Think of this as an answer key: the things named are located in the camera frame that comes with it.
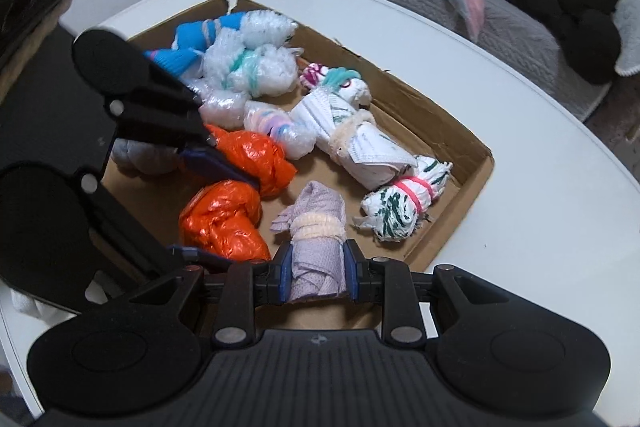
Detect clear plastic bundle teal band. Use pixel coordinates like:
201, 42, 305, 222
202, 29, 301, 98

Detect white dotted plastic bundle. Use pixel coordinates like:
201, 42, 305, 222
240, 9, 299, 48

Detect white bundle teal hair tie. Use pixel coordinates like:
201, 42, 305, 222
300, 63, 371, 108

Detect orange plastic bag bundle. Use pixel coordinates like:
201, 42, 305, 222
205, 123, 297, 199
179, 179, 271, 262

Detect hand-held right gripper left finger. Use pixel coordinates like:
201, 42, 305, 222
130, 241, 294, 348

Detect white face mask bundle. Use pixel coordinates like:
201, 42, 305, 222
289, 87, 418, 191

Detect grey quilted sofa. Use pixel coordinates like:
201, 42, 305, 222
290, 0, 640, 122

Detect blue sock bundle rope tie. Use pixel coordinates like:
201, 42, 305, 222
172, 13, 246, 52

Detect purple cloth bundle cream band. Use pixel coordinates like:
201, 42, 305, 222
270, 181, 348, 303

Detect plain blue sock bundle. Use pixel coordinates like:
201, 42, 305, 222
145, 48, 206, 82

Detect green striped bundle pink band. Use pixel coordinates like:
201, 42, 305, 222
352, 155, 453, 244

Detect shallow cardboard box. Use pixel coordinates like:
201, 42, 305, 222
90, 0, 496, 332

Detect clear plastic bundle striped filling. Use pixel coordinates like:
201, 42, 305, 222
243, 101, 318, 159

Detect small clear plastic bundle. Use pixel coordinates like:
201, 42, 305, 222
197, 79, 251, 131

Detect grey blue cloth bundle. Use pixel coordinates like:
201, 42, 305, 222
111, 138, 183, 178

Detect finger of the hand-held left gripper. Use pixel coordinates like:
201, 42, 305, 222
107, 57, 262, 188
80, 172, 238, 290

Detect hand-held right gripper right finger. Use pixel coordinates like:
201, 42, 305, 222
342, 239, 511, 348

